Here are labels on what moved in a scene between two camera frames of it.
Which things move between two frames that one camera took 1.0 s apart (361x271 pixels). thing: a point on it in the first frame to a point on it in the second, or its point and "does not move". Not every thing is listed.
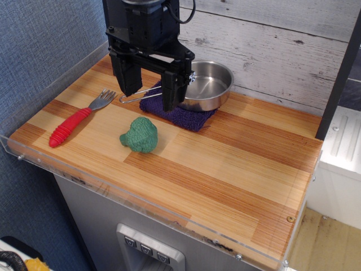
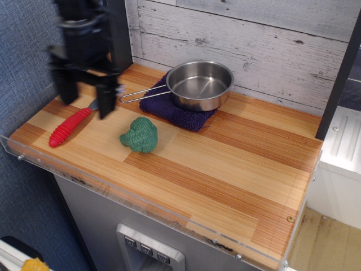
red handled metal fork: (60, 133) does not move
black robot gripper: (151, 36) to (87, 51)
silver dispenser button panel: (141, 252) does not move
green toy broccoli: (141, 136) does not move
